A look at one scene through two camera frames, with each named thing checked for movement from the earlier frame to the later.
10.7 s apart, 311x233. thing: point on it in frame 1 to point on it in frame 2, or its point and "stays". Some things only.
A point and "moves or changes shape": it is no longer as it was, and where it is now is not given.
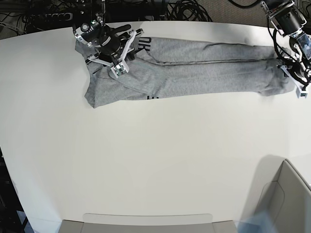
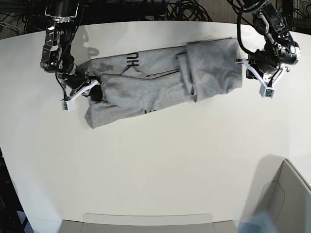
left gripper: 114,50 to 78,83
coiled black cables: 188,10 stays
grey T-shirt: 164,69 moves or changes shape
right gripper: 298,70 to 267,67
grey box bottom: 148,223 stays
